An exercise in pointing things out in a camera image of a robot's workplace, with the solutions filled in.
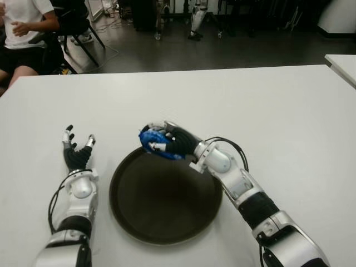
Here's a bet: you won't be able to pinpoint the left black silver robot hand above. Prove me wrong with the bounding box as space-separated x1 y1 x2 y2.
62 124 97 172

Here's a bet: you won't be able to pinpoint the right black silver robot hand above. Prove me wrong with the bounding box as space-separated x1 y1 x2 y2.
147 120 202 161

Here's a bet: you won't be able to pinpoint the blue Oreo packet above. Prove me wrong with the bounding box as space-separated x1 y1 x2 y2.
138 124 187 161

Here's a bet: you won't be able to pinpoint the round dark brown tray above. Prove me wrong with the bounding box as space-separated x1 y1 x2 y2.
108 146 224 245

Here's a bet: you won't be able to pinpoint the black wheeled stand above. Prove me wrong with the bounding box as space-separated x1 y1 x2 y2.
154 0 231 39

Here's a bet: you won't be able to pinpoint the white sneaker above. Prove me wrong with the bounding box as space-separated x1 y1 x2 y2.
71 33 94 45

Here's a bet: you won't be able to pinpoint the white humanoid robot legs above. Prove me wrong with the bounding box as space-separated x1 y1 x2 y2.
187 0 209 41

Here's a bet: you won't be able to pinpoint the black cabinet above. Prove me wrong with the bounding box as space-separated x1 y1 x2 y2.
132 0 158 31

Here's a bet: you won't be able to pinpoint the black chair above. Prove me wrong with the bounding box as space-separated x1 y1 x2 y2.
27 0 106 75

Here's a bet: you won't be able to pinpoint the seated person in white shirt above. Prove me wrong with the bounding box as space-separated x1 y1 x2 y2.
0 0 61 90

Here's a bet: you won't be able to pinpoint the white side table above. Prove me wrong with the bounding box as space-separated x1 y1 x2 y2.
324 54 356 90

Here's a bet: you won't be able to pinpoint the white curved panel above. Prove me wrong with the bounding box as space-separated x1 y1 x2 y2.
317 0 356 37

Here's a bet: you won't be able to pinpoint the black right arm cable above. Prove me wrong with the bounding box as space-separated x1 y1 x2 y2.
204 136 251 170

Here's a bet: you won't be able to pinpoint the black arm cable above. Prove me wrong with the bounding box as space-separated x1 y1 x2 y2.
47 177 70 234
204 136 251 170

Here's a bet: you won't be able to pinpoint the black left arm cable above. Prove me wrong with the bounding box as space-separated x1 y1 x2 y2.
47 177 70 234

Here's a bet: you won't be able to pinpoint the white floor cable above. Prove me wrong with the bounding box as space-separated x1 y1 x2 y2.
94 22 119 61

